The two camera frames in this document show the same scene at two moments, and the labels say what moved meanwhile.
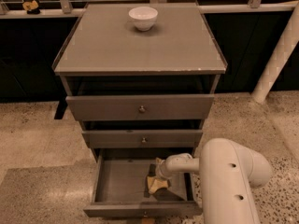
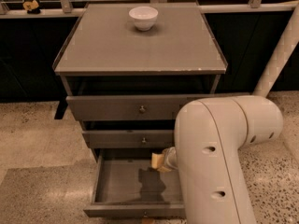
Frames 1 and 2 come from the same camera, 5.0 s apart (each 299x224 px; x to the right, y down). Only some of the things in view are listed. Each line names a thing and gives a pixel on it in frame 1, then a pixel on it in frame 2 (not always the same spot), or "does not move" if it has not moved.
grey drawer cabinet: [140, 76] does not move
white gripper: [162, 172] to [168, 160]
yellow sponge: [149, 181] to [157, 161]
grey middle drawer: [168, 138] does not move
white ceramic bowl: [143, 18] does not move
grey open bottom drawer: [120, 184] does not move
